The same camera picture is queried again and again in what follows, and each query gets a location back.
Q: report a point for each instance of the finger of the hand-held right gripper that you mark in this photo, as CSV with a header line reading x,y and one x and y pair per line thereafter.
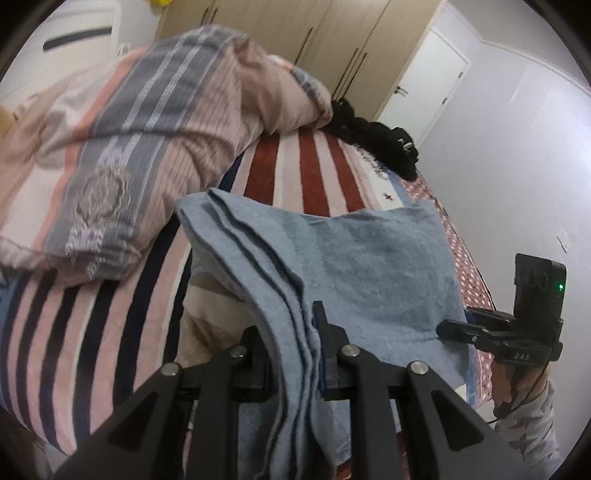
x,y
489,317
461,331

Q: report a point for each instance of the striped printed blanket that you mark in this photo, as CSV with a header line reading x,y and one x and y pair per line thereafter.
x,y
92,332

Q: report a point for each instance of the blue pants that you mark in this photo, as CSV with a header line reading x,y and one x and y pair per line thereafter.
x,y
360,258

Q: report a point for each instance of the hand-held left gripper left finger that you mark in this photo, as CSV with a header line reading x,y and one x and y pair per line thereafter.
x,y
221,383

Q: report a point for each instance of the pink striped duvet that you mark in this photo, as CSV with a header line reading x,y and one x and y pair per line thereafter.
x,y
184,115

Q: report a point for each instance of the white door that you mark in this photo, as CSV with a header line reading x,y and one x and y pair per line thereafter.
x,y
429,83

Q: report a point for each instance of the person's right hand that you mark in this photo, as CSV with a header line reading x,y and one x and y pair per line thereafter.
x,y
502,383

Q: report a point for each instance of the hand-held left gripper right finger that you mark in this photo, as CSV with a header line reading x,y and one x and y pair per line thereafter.
x,y
334,364

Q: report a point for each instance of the pile of black clothes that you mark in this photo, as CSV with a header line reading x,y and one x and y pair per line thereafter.
x,y
369,134

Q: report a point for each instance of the beige wooden wardrobe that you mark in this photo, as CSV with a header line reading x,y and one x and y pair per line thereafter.
x,y
332,37

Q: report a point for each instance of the white bed headboard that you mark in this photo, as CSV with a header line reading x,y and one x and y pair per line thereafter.
x,y
69,27

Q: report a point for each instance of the person's right forearm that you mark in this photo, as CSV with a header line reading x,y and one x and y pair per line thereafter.
x,y
531,429

